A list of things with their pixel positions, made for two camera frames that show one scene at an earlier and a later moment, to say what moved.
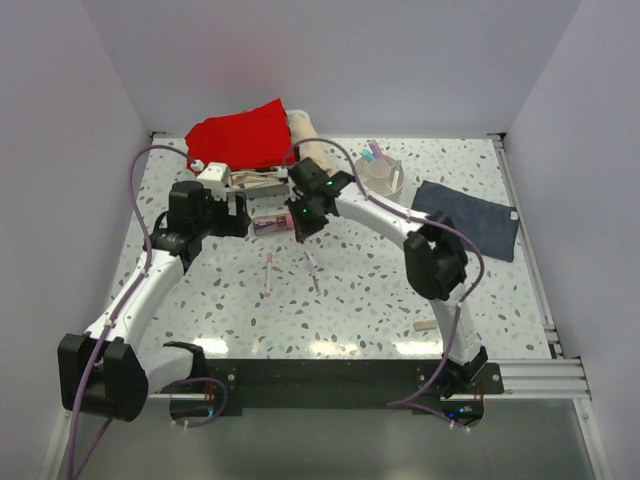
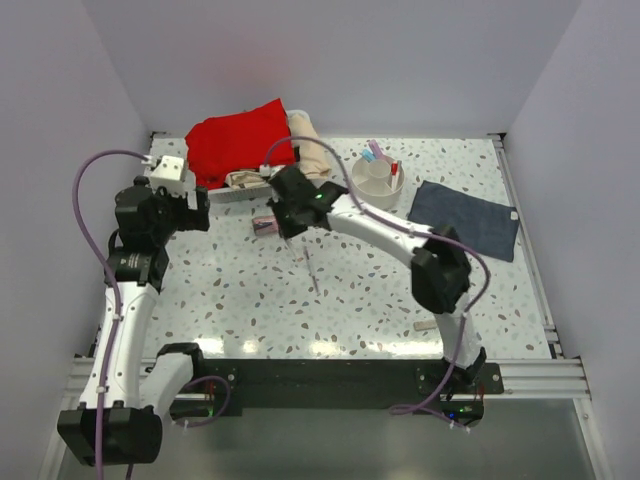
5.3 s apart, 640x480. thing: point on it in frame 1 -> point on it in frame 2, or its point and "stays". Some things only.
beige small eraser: (424, 325) stays
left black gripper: (232, 226) -> (192, 219)
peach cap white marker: (269, 264) -> (293, 245)
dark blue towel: (492, 226) stays
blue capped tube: (368, 155) stays
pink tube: (376, 149) stays
